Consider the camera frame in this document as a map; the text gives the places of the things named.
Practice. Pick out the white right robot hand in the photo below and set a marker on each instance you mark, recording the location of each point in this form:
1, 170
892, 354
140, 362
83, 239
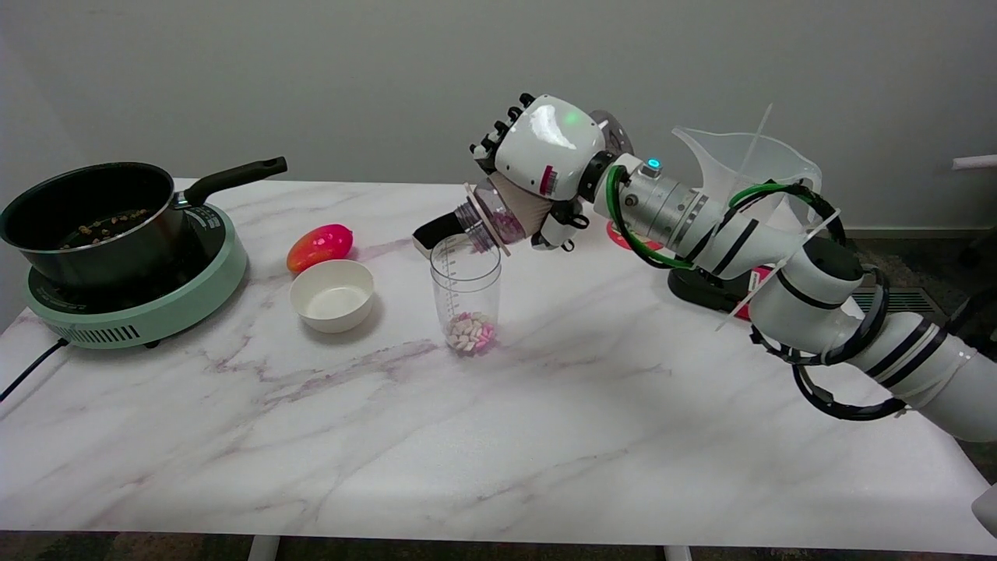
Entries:
549, 144

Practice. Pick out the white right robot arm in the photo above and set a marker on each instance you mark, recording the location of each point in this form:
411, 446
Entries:
810, 304

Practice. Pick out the tall clear measuring cup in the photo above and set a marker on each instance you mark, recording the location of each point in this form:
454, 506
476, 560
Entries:
466, 288

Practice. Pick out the pink round coaster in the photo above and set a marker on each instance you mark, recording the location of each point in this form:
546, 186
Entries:
619, 236

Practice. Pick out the black and white sponge block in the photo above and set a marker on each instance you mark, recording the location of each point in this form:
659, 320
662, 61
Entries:
436, 230

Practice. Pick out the translucent plastic pitcher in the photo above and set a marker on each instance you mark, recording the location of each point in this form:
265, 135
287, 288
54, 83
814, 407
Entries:
724, 164

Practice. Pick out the long white zip tie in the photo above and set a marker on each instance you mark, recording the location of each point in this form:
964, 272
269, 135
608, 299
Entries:
767, 276
754, 144

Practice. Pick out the pink white candy pieces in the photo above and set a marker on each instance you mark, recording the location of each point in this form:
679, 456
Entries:
471, 335

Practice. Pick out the black device with pink label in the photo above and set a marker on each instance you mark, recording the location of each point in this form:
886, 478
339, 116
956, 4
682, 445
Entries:
701, 288

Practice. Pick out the red orange toy mango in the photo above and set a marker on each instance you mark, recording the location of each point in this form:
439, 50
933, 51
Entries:
319, 245

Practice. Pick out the white round bowl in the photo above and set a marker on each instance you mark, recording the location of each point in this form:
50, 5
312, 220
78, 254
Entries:
332, 300

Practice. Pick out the floor vent grille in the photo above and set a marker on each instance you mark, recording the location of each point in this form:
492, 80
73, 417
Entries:
915, 300

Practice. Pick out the mint green induction cooker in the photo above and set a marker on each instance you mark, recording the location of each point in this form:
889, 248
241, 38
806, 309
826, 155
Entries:
179, 300

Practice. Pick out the white table leg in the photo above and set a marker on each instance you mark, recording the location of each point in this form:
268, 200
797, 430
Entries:
678, 553
263, 548

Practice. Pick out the brown kernels in saucepan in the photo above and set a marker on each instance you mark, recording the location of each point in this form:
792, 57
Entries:
105, 226

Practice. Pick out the white wall pipe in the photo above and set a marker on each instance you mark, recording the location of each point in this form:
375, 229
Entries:
977, 162

